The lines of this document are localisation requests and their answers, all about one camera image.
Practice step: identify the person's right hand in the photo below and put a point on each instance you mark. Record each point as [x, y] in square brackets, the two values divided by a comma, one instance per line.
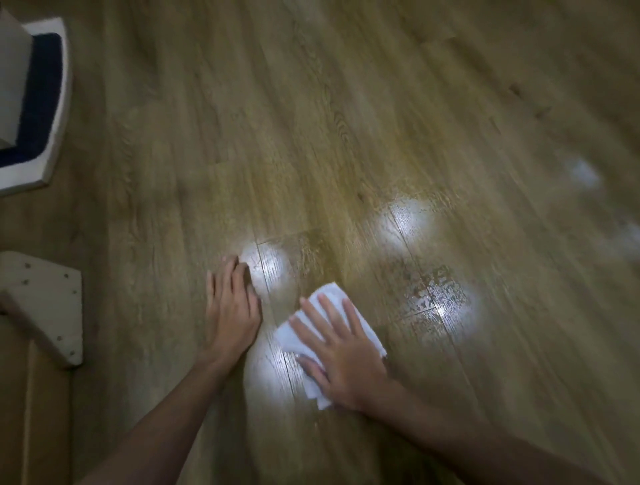
[347, 364]

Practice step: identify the person's left hand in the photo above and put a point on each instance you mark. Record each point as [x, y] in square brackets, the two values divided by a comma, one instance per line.
[233, 320]

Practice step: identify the person's right thumb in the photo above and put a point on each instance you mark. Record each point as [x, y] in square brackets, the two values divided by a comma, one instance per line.
[311, 368]

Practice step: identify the person's right little finger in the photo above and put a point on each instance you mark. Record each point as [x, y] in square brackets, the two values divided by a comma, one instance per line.
[354, 316]

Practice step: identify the person's right middle finger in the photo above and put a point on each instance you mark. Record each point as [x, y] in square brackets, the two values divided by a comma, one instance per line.
[316, 320]

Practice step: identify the white and navy platform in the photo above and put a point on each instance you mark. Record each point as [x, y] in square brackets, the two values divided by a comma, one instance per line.
[40, 100]

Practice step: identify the person's left little finger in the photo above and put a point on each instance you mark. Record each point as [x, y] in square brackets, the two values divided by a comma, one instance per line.
[210, 287]

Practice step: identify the person's left middle finger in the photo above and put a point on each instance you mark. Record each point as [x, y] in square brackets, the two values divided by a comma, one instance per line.
[231, 275]

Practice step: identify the beige post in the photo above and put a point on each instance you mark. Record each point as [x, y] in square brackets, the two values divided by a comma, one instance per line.
[12, 80]

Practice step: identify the person's left forearm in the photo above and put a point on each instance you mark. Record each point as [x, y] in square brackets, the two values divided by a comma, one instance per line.
[165, 424]

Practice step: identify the white paper tissue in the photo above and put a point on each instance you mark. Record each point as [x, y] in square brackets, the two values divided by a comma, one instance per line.
[295, 339]

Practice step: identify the brown wooden panel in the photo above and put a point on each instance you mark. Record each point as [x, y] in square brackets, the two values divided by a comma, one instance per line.
[30, 414]

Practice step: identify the person's right forearm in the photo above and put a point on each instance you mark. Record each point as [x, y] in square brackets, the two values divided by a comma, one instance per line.
[465, 444]

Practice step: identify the white wooden furniture foot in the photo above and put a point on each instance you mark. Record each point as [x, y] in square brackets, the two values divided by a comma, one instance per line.
[45, 305]

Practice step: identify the person's left thumb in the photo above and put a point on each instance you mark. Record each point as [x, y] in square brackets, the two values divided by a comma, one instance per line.
[255, 306]

